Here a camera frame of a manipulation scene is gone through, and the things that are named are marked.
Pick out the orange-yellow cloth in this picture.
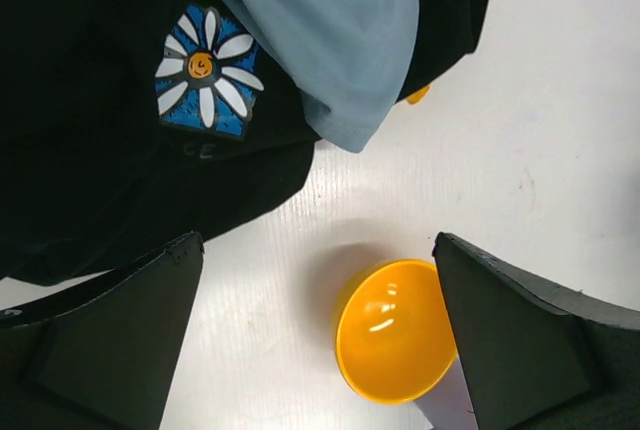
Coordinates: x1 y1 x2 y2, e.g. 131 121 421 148
406 85 430 105

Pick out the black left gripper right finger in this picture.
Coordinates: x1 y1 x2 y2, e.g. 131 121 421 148
433 233 639 429

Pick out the black daisy print shirt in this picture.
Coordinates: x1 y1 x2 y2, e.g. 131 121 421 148
1 0 489 285

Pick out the blue-grey cloth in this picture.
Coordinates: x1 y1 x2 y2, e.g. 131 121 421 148
222 0 419 153

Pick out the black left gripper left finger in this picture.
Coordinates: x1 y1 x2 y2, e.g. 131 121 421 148
1 232 204 429

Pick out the yellow plastic bowl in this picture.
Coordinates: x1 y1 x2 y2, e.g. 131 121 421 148
331 259 458 405

